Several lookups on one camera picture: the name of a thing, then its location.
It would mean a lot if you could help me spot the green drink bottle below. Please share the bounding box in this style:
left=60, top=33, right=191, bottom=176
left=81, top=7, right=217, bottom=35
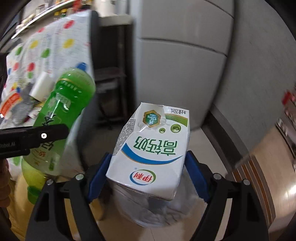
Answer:
left=22, top=68, right=95, bottom=204

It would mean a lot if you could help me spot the white milk carton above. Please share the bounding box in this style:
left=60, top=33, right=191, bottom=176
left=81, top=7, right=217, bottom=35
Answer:
left=106, top=102, right=190, bottom=201

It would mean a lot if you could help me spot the grey fluffy cloth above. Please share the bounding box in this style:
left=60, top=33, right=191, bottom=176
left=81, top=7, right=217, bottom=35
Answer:
left=11, top=83, right=39, bottom=126

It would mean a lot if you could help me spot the orange white paper bowl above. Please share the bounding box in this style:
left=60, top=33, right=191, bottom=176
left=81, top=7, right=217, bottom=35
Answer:
left=1, top=91, right=22, bottom=119

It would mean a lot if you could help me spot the white kitchen shelf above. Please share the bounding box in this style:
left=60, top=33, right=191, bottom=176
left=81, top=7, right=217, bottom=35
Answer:
left=11, top=0, right=75, bottom=40

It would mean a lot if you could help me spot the balloon print tablecloth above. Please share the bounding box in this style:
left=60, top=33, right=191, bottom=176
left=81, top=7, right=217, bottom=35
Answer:
left=1, top=10, right=98, bottom=177

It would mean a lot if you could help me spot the grey refrigerator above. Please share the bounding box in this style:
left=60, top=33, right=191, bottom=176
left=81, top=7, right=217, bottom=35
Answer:
left=130, top=1, right=295, bottom=153

